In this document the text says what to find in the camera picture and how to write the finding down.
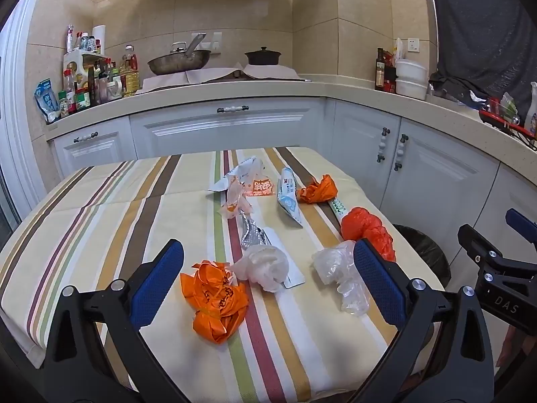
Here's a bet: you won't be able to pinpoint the white wall socket strip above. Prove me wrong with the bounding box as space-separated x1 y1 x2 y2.
191 31 223 55

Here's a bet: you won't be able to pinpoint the orange white snack wrapper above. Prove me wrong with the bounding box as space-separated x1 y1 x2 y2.
244 178 275 197

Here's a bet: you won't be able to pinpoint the silver foil wrapper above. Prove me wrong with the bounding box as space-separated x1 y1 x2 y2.
239 212 269 253
258 227 306 289

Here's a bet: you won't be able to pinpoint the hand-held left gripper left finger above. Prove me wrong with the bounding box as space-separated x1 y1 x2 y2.
41 238 191 403

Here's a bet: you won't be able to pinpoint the beige stove cover cloth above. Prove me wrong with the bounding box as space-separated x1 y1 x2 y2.
132 64 313 93

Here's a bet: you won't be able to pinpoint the beige kitchen countertop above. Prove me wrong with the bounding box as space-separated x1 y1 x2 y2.
44 73 537 169

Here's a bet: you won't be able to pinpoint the clear packet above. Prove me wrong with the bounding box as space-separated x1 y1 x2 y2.
499 92 521 124

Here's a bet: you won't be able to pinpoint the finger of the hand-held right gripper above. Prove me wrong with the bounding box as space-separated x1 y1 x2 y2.
505 209 537 257
458 224 511 290

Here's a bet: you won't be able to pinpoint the small orange plastic bag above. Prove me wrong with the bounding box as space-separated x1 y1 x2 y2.
298 174 338 204

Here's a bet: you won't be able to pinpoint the white spray bottle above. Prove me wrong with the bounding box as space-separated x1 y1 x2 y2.
524 82 537 137

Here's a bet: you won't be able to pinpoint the white plastic container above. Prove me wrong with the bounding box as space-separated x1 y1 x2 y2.
395 78 429 100
395 59 428 80

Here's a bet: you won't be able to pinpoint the red wire basket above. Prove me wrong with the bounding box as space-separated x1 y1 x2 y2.
478 96 537 149

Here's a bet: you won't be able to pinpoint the blue white seasoning packet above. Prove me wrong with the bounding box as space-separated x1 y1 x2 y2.
34 78 61 124

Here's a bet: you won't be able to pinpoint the dark glass bottle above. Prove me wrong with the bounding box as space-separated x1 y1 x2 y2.
375 47 387 91

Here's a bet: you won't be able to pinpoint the dark grey cloth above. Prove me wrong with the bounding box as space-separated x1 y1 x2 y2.
428 0 537 107

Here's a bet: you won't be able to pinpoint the steel wok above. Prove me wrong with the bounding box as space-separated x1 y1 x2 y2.
147 33 211 75

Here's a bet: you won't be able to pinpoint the white plastic bag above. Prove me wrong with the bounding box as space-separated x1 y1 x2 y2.
231 245 291 294

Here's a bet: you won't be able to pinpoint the orange printed bag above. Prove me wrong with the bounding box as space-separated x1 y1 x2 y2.
180 260 249 345

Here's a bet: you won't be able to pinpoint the yellow cooking oil bottle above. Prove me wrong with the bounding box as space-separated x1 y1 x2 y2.
119 44 141 95

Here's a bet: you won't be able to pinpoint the white kitchen cabinet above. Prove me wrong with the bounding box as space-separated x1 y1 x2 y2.
50 96 537 345

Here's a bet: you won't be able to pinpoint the cluster of condiment jars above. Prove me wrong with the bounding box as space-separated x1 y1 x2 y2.
58 25 127 117

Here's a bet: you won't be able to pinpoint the paper towel roll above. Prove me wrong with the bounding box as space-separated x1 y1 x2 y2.
91 24 105 57

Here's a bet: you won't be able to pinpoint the black lined trash bin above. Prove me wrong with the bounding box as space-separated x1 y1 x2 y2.
392 224 451 290

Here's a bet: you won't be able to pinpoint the red plastic bag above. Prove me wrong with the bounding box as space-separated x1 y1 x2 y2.
341 207 397 263

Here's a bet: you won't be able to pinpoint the clear plastic bag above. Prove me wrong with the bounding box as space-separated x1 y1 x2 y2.
311 241 372 317

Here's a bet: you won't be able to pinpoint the white spice rack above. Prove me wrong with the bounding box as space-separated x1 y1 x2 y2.
63 52 105 93

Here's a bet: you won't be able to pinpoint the red snack packets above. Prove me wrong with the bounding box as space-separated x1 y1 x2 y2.
384 50 399 93

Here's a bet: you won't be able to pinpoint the clear orange dotted wrapper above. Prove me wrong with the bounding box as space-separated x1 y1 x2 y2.
219 176 254 221

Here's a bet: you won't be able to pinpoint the striped tablecloth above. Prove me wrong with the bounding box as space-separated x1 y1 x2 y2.
0 146 445 403

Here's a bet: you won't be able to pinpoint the blue white long packet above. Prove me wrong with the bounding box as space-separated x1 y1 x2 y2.
276 167 303 228

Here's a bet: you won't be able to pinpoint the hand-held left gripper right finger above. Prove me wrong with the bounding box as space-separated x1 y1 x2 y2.
353 238 496 403

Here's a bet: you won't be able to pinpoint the green white tube wrapper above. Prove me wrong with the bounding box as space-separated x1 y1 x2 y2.
321 196 351 229

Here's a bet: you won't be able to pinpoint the cabinet door handle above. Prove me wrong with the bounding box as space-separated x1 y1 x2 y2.
394 133 408 172
376 128 391 164

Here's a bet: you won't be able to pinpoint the black lidded pot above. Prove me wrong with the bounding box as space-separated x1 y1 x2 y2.
244 47 283 66

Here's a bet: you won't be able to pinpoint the white long wrapper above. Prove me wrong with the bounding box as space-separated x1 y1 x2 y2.
205 156 266 194

